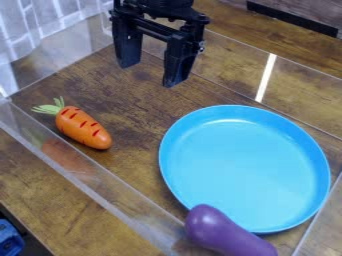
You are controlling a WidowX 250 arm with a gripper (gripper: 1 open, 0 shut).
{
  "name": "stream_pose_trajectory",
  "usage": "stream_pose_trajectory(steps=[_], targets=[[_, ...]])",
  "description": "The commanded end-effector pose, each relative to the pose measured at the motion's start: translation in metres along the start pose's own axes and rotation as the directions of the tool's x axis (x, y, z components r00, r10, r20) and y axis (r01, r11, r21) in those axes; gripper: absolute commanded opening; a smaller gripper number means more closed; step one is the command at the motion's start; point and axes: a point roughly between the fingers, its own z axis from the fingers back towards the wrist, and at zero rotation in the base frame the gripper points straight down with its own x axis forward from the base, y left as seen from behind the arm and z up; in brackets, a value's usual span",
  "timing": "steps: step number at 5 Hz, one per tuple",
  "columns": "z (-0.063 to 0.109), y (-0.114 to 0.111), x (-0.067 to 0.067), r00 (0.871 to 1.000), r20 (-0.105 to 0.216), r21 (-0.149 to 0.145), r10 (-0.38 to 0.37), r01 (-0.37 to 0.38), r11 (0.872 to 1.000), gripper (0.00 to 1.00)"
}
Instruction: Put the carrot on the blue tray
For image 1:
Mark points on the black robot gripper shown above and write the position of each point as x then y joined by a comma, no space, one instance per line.
132,17

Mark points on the orange toy carrot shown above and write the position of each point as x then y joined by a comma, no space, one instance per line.
76,124

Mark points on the blue round plastic tray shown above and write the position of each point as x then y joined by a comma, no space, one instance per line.
248,162

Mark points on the dark baseboard strip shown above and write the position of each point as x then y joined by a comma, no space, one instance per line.
291,18

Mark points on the white checkered curtain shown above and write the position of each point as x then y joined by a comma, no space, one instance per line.
64,28

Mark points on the purple toy eggplant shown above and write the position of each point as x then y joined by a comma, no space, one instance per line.
213,231

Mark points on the blue plastic object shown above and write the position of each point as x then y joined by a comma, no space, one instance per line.
10,241

